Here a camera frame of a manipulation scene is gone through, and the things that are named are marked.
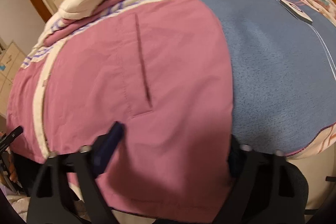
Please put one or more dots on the light wooden cabinet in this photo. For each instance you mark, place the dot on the light wooden cabinet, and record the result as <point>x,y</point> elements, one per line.
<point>11,69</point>

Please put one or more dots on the small white device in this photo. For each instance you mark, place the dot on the small white device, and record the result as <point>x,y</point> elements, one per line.
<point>295,10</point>

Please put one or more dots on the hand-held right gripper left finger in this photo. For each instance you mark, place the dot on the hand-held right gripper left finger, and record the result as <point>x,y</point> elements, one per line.
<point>111,145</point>

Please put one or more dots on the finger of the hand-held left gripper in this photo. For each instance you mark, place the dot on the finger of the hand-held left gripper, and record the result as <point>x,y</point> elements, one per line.
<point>11,134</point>

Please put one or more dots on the cream and pink hooded jacket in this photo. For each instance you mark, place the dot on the cream and pink hooded jacket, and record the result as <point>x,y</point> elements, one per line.
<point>157,69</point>

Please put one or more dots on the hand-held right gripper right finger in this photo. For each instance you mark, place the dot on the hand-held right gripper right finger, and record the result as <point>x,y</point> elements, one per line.
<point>249,161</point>

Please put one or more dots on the floral bed cover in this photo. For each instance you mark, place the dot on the floral bed cover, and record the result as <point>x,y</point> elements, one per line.
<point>324,5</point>

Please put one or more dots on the blue striped bed sheet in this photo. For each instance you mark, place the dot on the blue striped bed sheet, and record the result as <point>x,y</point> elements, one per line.
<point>275,69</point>

